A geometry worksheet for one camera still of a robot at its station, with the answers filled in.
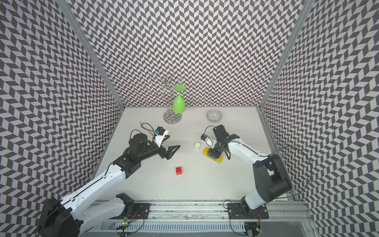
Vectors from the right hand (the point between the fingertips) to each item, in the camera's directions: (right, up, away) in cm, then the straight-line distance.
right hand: (213, 152), depth 89 cm
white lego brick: (-10, +3, +5) cm, 12 cm away
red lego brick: (-21, -9, -6) cm, 24 cm away
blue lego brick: (-1, -4, +5) cm, 6 cm away
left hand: (-22, +8, -13) cm, 27 cm away
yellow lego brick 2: (+3, -4, -1) cm, 6 cm away
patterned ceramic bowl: (+3, +22, +22) cm, 32 cm away
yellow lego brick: (-5, 0, +2) cm, 5 cm away
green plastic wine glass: (-21, +29, 0) cm, 36 cm away
